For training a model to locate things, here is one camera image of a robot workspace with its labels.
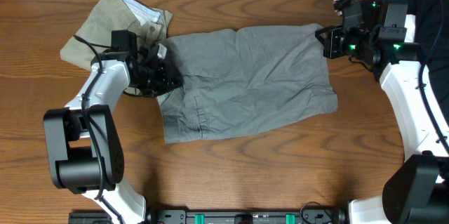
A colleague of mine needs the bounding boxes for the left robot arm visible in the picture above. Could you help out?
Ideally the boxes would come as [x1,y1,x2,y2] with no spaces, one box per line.
[43,30,182,224]

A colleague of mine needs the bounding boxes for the left green clamp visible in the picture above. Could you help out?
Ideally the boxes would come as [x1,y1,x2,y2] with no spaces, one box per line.
[194,214,205,224]

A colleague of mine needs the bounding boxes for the grey shorts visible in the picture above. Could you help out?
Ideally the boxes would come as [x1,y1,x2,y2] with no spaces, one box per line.
[158,23,337,143]

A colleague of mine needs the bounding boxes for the black garment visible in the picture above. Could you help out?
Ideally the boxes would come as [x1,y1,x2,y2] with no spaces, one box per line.
[407,0,448,119]

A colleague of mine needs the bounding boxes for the left black cable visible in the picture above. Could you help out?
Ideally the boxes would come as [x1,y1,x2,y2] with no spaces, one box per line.
[72,34,123,224]

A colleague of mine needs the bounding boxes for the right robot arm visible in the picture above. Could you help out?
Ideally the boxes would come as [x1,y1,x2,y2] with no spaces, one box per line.
[315,0,448,223]

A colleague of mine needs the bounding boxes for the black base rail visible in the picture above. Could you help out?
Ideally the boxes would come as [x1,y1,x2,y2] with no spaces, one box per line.
[67,206,351,224]

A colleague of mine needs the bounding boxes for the folded khaki shorts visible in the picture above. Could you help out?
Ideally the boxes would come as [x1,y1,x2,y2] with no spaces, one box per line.
[60,0,174,105]

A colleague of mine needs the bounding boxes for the green clamp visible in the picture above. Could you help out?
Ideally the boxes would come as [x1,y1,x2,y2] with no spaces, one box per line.
[286,214,295,224]
[194,214,205,224]

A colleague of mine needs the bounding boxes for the right green clamp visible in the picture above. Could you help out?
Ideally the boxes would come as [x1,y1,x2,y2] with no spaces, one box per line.
[286,214,295,224]

